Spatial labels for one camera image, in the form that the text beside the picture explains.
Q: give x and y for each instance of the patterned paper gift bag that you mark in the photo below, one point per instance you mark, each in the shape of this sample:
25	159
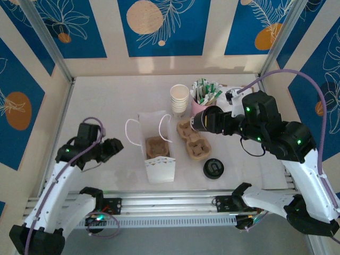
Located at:
160	170

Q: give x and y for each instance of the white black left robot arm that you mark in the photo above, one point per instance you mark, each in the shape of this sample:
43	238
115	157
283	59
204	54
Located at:
53	191

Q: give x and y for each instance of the green white stirrer packet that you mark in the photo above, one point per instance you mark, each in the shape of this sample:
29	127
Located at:
215	87
204	85
196	91
217	96
204	101

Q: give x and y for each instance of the pink cylindrical holder cup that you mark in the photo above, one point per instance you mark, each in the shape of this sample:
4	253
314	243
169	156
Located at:
197	109

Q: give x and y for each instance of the brown cardboard napkin tray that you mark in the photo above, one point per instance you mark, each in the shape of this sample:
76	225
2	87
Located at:
223	85

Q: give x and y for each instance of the brown pulp cup carrier stack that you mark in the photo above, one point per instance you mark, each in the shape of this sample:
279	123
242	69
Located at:
197	148

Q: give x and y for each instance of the white paper cup stack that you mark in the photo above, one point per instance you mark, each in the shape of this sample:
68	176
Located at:
179	93

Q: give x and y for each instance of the black plastic cup lid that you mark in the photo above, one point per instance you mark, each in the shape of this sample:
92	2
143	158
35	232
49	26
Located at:
210	172

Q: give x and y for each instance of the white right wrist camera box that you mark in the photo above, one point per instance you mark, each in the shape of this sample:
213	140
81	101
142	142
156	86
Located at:
236	103

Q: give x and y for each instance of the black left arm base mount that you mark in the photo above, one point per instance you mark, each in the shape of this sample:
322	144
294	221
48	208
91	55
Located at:
114	205

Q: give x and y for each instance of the aluminium frame post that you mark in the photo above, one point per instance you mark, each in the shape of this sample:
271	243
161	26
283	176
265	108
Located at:
279	40
53	47

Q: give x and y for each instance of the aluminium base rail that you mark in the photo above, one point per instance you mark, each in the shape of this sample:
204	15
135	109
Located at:
164	202

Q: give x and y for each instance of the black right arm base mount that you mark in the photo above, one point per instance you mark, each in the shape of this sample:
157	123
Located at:
225	204

